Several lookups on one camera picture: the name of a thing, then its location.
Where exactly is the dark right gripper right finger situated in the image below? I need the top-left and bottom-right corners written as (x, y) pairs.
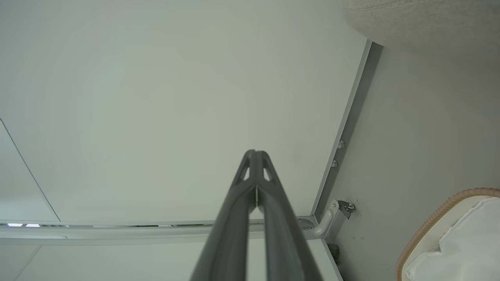
top-left (255, 150), bottom-right (323, 281)

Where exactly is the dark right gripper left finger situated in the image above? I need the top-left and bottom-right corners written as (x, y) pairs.
top-left (190, 149), bottom-right (259, 281)

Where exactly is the white laundry basket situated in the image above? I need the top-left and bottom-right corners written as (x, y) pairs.
top-left (395, 187), bottom-right (500, 281)

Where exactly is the white basket liner fabric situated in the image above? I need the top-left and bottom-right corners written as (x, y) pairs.
top-left (404, 196), bottom-right (500, 281)

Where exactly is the grey tubular foot screw plate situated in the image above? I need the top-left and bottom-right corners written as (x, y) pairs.
top-left (300, 199), bottom-right (356, 241)

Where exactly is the grey fabric sofa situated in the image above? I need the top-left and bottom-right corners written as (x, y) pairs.
top-left (339, 0), bottom-right (500, 52)

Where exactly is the grey partition base rail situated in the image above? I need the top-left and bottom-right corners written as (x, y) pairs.
top-left (311, 39), bottom-right (384, 220)

